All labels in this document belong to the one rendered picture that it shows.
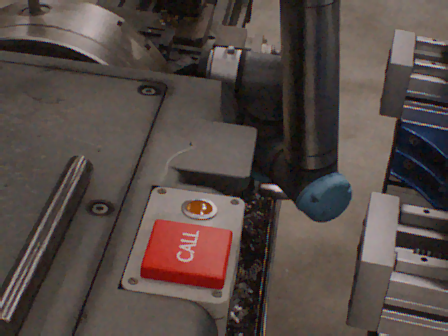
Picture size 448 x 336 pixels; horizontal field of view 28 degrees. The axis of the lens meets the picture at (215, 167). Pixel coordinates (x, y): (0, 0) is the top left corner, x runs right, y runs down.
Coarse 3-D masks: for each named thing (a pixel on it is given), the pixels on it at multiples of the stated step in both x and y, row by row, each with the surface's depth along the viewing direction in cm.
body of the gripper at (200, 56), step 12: (144, 36) 133; (156, 36) 134; (168, 36) 133; (168, 48) 131; (180, 48) 134; (192, 48) 134; (204, 48) 130; (168, 60) 131; (192, 60) 131; (204, 60) 129; (204, 72) 129
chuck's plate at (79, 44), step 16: (0, 32) 103; (16, 32) 102; (32, 32) 101; (48, 32) 102; (64, 32) 103; (0, 48) 102; (16, 48) 102; (32, 48) 102; (48, 48) 101; (64, 48) 101; (80, 48) 101; (96, 48) 102; (112, 64) 102
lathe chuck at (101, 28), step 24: (24, 0) 111; (48, 0) 110; (72, 0) 110; (0, 24) 105; (24, 24) 104; (48, 24) 104; (72, 24) 105; (96, 24) 107; (120, 24) 111; (120, 48) 106; (168, 72) 113
